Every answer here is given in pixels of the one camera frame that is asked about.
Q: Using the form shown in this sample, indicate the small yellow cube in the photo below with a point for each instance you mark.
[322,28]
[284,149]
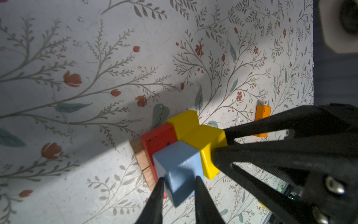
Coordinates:
[206,140]

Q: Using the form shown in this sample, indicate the red block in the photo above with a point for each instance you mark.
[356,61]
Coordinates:
[155,140]

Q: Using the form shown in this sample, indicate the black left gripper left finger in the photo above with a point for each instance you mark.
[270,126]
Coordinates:
[152,212]

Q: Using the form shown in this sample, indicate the natural wood block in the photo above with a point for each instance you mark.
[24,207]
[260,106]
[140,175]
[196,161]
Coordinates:
[143,163]

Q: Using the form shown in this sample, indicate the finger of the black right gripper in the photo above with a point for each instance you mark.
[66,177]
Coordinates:
[326,167]
[305,120]

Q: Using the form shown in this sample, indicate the light blue cube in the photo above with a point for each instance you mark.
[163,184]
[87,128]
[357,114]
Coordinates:
[179,164]

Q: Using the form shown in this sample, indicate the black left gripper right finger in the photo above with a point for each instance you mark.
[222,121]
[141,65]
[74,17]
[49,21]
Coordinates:
[205,209]

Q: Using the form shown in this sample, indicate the yellow rectangular block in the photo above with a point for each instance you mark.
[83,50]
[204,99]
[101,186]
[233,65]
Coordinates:
[184,123]

